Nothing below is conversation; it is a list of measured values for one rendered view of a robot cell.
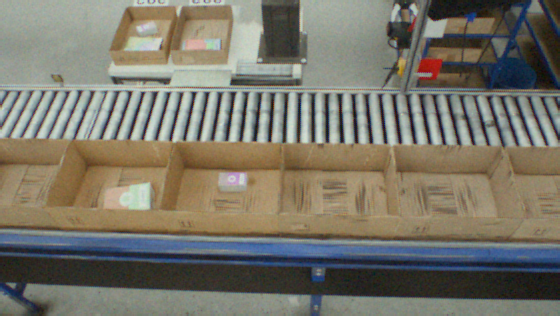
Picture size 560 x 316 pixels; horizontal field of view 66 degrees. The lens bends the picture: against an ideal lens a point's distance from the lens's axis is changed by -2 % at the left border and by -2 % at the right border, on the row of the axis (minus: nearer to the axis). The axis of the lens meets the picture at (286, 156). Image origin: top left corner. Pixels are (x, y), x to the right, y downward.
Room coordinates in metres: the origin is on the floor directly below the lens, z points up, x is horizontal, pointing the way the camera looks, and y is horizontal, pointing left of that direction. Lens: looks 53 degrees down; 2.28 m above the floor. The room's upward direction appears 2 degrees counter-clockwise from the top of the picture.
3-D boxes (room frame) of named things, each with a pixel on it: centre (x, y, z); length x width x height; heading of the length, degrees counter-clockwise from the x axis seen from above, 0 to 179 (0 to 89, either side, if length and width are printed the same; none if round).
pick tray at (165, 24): (1.97, 0.73, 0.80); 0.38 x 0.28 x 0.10; 177
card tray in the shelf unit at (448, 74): (2.15, -1.00, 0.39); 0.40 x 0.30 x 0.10; 176
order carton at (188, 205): (0.86, 0.22, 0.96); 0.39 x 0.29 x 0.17; 86
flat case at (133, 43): (1.88, 0.73, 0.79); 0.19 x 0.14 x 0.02; 83
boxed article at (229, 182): (0.92, 0.20, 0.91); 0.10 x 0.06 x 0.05; 87
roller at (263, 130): (1.30, 0.10, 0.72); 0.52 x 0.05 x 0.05; 176
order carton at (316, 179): (0.83, -0.17, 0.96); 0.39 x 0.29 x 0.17; 86
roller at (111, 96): (1.36, 0.88, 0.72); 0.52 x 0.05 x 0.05; 176
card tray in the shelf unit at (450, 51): (2.14, -1.00, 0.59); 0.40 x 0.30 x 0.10; 174
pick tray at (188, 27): (1.95, 0.41, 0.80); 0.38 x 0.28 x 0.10; 177
